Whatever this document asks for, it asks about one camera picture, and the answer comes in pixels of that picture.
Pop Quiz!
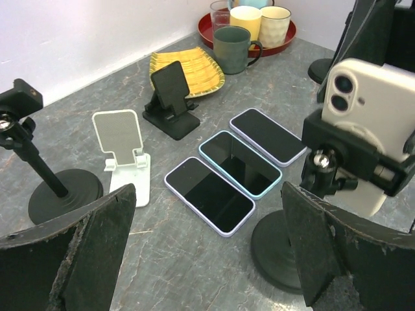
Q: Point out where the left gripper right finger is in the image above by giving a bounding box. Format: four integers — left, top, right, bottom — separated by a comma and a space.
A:
281, 182, 414, 310

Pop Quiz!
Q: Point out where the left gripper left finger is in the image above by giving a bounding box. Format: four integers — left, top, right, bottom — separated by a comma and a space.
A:
1, 184, 136, 310

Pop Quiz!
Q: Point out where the black pole stand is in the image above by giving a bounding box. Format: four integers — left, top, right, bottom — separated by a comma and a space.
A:
0, 78, 104, 225
250, 109, 414, 295
307, 58, 332, 84

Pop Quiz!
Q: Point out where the light blue case phone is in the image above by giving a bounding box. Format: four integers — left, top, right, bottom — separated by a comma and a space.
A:
198, 130, 282, 200

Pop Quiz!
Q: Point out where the purple phone from pole stand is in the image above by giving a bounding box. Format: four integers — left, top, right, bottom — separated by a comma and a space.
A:
230, 108, 307, 167

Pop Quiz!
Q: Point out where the lavender case phone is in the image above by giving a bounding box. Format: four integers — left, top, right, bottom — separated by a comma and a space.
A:
164, 157, 255, 237

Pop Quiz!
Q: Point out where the cream case phone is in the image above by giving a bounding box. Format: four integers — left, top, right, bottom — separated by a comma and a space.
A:
322, 58, 414, 216

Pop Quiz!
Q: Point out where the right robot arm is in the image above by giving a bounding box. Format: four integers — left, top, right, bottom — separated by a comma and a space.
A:
328, 1, 414, 73

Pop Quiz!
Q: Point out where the white folding phone stand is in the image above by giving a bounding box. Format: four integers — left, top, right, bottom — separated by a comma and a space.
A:
92, 109, 151, 208

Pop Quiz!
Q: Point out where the black folding phone stand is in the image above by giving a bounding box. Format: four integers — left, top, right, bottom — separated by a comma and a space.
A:
142, 61, 200, 141

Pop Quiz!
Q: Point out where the yellow bamboo tray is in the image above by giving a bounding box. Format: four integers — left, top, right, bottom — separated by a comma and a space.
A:
149, 47, 225, 99

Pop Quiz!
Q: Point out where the dark green mug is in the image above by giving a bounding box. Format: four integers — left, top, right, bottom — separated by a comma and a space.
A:
213, 26, 263, 75

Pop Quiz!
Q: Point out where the cream textured cup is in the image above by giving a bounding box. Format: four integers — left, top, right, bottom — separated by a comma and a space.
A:
259, 6, 291, 48

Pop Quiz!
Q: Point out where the pale yellow cup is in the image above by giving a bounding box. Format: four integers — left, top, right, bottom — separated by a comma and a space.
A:
230, 6, 262, 41

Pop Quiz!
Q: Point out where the light blue mug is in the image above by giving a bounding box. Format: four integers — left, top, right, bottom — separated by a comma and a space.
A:
228, 0, 275, 10

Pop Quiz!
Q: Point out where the red round tray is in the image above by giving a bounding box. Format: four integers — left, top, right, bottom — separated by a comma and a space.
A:
198, 12, 298, 58

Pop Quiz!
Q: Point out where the clear glass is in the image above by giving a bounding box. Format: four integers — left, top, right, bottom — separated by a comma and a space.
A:
210, 1, 230, 32

